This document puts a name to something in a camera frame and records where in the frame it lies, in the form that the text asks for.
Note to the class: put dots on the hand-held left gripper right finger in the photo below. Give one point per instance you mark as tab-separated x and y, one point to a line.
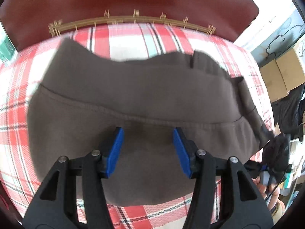
182	152

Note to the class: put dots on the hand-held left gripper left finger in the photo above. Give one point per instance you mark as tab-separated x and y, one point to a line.
115	152

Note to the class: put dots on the brown sweatshirt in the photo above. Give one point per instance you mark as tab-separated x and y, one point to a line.
143	88

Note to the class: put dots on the person's right hand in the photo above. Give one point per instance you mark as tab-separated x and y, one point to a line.
263	189

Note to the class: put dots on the dark cloth pile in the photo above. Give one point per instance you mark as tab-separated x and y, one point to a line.
288	109

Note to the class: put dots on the cardboard box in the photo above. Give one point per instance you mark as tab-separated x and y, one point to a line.
272	83
293	64

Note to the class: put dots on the red plaid blanket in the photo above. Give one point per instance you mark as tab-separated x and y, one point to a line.
16	124

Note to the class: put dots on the green label water bottle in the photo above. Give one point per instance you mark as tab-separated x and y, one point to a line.
7	50

